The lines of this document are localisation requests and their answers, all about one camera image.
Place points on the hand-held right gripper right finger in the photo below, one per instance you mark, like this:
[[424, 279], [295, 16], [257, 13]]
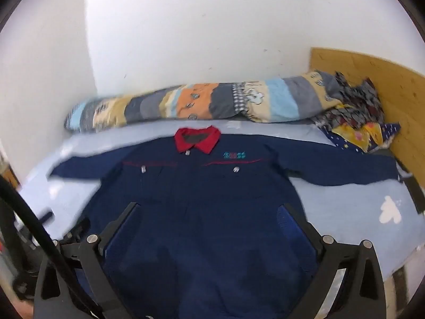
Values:
[[292, 229]]

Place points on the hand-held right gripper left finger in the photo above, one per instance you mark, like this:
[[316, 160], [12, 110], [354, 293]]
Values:
[[121, 226]]

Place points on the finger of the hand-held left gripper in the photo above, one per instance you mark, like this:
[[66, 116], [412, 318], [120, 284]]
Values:
[[78, 229]]

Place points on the navy work jacket red collar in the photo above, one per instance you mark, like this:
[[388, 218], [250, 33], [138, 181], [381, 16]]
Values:
[[206, 206]]

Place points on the light blue cloud bed sheet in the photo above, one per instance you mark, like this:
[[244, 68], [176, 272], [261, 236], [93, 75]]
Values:
[[348, 199]]

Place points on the wooden shelf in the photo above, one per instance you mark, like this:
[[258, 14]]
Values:
[[10, 172]]

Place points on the rolled patchwork quilt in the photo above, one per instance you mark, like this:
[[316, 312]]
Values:
[[199, 103]]

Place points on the wooden headboard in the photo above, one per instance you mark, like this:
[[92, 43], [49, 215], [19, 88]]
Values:
[[398, 86]]

